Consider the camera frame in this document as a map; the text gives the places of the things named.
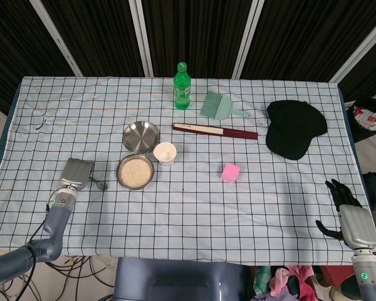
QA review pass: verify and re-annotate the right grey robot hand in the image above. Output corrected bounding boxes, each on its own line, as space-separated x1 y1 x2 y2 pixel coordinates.
315 179 376 251

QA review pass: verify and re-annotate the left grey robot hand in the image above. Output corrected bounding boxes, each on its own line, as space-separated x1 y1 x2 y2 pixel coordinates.
58 157 95 191

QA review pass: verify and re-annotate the small metal spoon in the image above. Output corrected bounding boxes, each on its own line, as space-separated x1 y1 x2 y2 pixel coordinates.
91 176 110 192

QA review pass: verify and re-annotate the metal bowl holding rice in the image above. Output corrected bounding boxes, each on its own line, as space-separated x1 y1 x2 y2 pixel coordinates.
116 153 155 191

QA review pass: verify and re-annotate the white paper cup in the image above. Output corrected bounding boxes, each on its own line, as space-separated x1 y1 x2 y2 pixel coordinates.
153 142 177 167

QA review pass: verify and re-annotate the green hand brush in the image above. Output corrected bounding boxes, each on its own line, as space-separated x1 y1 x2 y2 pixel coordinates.
200 91 252 121

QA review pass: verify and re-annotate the empty metal dish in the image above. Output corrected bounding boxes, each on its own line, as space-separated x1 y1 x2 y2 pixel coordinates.
122 121 160 155

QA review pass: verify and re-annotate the pile of pink clothes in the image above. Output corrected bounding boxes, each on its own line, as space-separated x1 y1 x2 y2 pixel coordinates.
253 265 321 301

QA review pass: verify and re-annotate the black bag with red print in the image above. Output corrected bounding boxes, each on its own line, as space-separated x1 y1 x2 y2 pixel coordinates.
344 97 376 144

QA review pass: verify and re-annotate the black baseball cap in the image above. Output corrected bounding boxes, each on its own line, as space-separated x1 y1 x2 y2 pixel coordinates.
266 100 328 162

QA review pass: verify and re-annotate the checkered light blue tablecloth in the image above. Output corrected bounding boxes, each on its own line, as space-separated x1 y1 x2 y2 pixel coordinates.
0 76 376 267

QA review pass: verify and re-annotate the green plastic bottle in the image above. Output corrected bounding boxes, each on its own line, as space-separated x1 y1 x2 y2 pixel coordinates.
173 61 192 111

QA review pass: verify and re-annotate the pink foam cube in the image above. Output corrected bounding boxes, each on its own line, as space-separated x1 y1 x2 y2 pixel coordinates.
219 162 241 184

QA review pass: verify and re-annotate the blue-grey robot torso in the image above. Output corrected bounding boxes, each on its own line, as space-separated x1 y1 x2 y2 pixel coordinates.
113 256 248 301

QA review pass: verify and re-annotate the folded dark red fan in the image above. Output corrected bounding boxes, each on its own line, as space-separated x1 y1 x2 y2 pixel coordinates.
172 122 259 141

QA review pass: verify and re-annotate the tangle of floor cables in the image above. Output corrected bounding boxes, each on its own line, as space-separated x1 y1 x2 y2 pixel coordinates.
0 253 117 301

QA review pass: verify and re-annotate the white partition frame post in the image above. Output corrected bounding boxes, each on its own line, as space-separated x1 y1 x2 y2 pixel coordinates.
28 0 83 77
330 14 376 84
128 0 154 77
231 0 266 79

